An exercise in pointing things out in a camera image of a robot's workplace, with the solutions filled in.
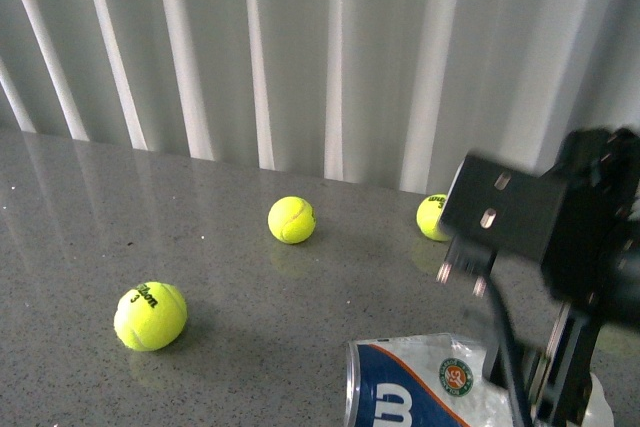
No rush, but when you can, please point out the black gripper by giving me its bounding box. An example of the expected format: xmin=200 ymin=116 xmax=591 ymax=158
xmin=484 ymin=126 xmax=640 ymax=427

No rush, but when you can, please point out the clear Wilson tennis ball can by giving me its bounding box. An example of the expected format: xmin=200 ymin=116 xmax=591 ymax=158
xmin=344 ymin=332 xmax=615 ymax=427

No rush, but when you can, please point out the far yellow Wilson tennis ball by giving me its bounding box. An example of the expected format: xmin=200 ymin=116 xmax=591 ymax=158
xmin=416 ymin=193 xmax=450 ymax=242

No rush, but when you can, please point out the yellow wilson tennis ball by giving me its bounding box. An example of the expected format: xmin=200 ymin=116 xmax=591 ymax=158
xmin=113 ymin=281 xmax=188 ymax=352
xmin=416 ymin=193 xmax=450 ymax=242

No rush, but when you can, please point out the middle yellow tennis ball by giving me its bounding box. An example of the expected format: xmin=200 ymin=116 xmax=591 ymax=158
xmin=267 ymin=196 xmax=316 ymax=244

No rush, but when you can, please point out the near yellow Wilson tennis ball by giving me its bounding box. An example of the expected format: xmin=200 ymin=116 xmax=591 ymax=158
xmin=113 ymin=281 xmax=188 ymax=352

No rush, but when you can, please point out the white pleated curtain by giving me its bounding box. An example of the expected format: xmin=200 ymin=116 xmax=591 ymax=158
xmin=1 ymin=0 xmax=639 ymax=192

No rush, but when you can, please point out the black camera cable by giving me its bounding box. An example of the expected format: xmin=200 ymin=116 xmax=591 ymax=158
xmin=435 ymin=236 xmax=532 ymax=427

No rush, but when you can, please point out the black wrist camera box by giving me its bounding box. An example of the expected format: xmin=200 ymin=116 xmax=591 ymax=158
xmin=440 ymin=152 xmax=567 ymax=263

